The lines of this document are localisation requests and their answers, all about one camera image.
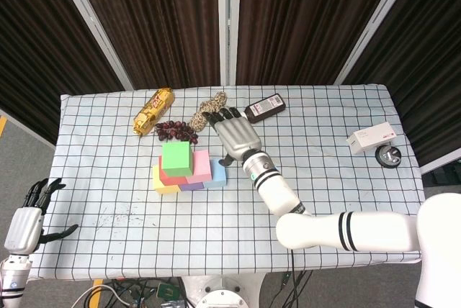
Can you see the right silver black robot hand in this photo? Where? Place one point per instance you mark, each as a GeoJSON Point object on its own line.
{"type": "Point", "coordinates": [237, 135]}

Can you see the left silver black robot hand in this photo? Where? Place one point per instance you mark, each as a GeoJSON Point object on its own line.
{"type": "Point", "coordinates": [25, 229]}

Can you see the light blue foam cube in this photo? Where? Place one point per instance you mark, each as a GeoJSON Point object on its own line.
{"type": "Point", "coordinates": [218, 175]}

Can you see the pink foam cube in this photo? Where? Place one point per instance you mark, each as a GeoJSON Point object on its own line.
{"type": "Point", "coordinates": [201, 167]}

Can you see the green foam cube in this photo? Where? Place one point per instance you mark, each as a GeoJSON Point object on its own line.
{"type": "Point", "coordinates": [176, 158]}

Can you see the purple foam cube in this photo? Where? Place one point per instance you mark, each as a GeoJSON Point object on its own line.
{"type": "Point", "coordinates": [192, 187]}

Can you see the red foam cube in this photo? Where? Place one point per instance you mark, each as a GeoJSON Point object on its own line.
{"type": "Point", "coordinates": [169, 178]}

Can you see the yellow foam cube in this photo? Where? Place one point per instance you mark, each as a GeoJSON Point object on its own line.
{"type": "Point", "coordinates": [165, 188]}

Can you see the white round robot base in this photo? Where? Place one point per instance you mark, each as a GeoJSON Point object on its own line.
{"type": "Point", "coordinates": [223, 293]}

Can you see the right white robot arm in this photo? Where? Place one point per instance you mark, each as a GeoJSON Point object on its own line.
{"type": "Point", "coordinates": [342, 229]}

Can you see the brown bottle white cap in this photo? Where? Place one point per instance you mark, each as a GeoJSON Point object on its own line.
{"type": "Point", "coordinates": [266, 108]}

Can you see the dark red grape bunch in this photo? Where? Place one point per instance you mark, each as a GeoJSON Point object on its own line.
{"type": "Point", "coordinates": [176, 132]}

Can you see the gold snack packet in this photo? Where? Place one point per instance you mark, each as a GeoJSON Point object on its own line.
{"type": "Point", "coordinates": [153, 112]}

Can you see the white carton box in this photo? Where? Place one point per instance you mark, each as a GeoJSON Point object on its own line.
{"type": "Point", "coordinates": [371, 139]}

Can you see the dark brown curtain panel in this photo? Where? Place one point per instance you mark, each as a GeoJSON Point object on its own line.
{"type": "Point", "coordinates": [36, 52]}
{"type": "Point", "coordinates": [162, 16]}
{"type": "Point", "coordinates": [306, 16]}
{"type": "Point", "coordinates": [432, 52]}

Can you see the green circuit board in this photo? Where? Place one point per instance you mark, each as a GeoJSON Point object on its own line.
{"type": "Point", "coordinates": [166, 290]}

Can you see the white partition frame post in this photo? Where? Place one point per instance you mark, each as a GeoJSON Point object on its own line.
{"type": "Point", "coordinates": [228, 16]}
{"type": "Point", "coordinates": [91, 22]}
{"type": "Point", "coordinates": [377, 22]}

